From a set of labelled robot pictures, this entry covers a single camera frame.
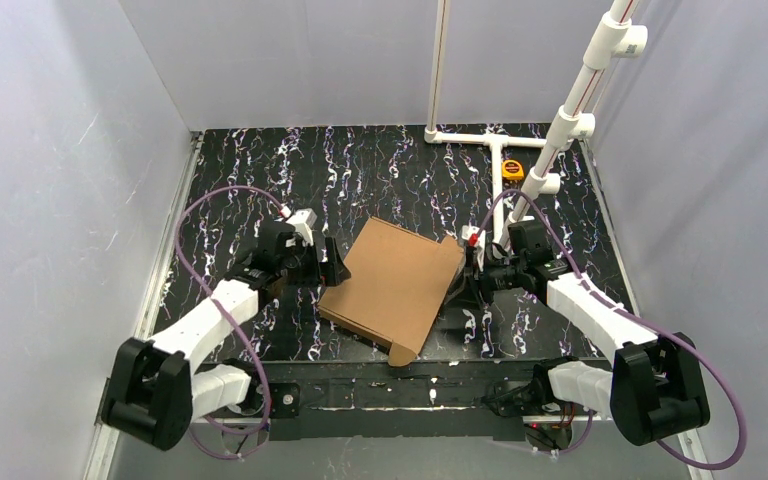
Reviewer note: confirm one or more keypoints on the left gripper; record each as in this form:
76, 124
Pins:
321, 266

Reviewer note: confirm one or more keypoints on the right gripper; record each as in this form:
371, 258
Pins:
484, 282

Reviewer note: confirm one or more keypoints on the brown cardboard box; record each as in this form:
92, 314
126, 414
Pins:
398, 283

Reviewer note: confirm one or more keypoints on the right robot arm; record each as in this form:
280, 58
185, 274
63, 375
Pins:
653, 388

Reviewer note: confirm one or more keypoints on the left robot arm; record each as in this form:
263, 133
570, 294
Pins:
158, 387

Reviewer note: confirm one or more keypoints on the orange tape measure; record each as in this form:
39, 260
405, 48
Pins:
512, 171

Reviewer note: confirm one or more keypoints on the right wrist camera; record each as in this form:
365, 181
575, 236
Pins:
473, 241

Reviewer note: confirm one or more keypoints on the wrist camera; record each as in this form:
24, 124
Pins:
473, 241
303, 221

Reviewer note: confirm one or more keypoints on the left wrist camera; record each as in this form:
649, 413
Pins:
303, 221

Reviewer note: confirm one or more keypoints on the aluminium rail frame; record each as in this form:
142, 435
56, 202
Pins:
377, 388

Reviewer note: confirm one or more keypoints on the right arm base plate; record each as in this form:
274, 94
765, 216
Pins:
514, 398

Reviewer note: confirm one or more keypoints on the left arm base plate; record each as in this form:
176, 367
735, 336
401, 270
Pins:
285, 397

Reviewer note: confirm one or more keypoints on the white PVC pipe frame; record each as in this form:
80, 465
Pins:
545, 61

